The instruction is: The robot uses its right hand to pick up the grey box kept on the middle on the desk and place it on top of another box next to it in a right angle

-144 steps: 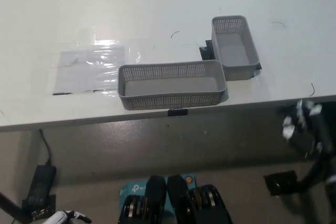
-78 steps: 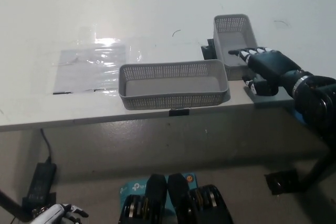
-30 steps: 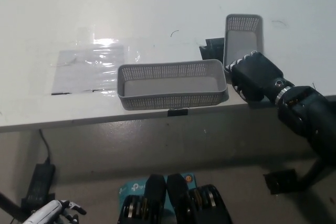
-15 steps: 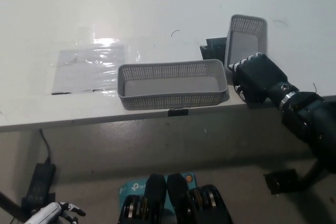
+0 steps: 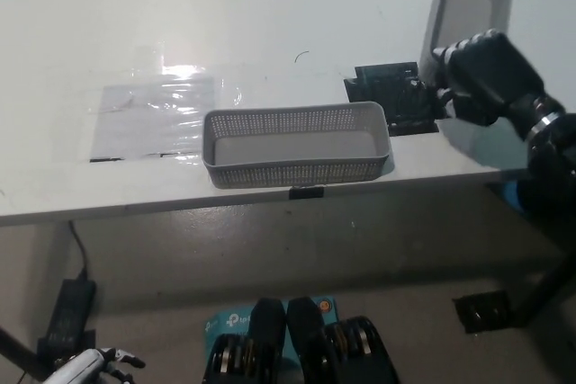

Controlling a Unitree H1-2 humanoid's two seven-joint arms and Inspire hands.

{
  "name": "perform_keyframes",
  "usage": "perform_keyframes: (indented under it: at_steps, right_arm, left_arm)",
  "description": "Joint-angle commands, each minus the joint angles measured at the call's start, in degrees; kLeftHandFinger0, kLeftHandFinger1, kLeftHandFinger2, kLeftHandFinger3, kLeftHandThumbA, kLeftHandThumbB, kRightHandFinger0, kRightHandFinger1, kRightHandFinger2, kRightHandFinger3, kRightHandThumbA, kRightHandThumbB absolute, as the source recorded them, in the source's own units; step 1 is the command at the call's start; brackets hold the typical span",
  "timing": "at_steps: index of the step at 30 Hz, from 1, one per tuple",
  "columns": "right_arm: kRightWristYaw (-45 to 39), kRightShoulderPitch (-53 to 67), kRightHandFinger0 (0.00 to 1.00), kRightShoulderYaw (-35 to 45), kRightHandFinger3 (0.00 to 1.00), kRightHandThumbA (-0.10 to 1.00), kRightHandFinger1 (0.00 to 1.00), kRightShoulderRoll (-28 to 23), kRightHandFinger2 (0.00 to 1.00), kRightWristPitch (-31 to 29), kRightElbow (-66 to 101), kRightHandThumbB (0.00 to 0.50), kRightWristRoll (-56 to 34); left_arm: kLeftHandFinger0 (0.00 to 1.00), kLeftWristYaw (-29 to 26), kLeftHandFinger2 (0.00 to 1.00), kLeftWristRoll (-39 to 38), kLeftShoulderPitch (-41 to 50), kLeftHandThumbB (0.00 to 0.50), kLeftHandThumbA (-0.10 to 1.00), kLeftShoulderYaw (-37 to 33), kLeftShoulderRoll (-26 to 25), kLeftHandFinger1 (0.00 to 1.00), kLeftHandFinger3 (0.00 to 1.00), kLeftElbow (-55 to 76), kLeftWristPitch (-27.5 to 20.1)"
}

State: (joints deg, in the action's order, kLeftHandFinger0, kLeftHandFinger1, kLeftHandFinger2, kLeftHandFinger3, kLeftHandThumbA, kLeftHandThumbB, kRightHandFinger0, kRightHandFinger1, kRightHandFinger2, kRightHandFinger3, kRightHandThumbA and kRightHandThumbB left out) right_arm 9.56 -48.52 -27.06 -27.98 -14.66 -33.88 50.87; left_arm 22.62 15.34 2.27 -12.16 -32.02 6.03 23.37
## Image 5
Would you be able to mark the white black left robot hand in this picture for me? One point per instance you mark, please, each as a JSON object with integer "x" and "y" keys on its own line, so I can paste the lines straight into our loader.
{"x": 81, "y": 363}

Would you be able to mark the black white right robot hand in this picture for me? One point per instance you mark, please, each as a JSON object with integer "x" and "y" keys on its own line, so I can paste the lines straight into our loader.
{"x": 490, "y": 78}

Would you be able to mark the small grey perforated plastic basket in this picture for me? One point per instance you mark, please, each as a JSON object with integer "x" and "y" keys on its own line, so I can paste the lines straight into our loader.
{"x": 463, "y": 11}

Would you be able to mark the teal tp-link box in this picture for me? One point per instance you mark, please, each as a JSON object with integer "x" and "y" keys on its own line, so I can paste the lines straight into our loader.
{"x": 231, "y": 322}

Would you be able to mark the black power adapter brick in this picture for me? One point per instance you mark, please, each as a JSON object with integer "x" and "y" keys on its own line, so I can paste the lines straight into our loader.
{"x": 69, "y": 312}

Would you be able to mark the large black tape patch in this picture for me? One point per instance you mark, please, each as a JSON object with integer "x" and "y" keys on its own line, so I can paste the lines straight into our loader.
{"x": 382, "y": 87}

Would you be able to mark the thin black tape strip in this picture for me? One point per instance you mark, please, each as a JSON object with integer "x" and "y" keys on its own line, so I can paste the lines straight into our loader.
{"x": 105, "y": 160}

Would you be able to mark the small black tape piece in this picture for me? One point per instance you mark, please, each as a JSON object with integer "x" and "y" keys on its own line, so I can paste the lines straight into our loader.
{"x": 306, "y": 193}

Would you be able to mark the long grey perforated plastic basket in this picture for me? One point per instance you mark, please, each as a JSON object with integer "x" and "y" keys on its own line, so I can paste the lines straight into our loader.
{"x": 292, "y": 177}

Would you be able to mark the clear plastic sheet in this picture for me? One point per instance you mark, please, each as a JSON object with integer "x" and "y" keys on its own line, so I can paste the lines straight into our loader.
{"x": 148, "y": 123}

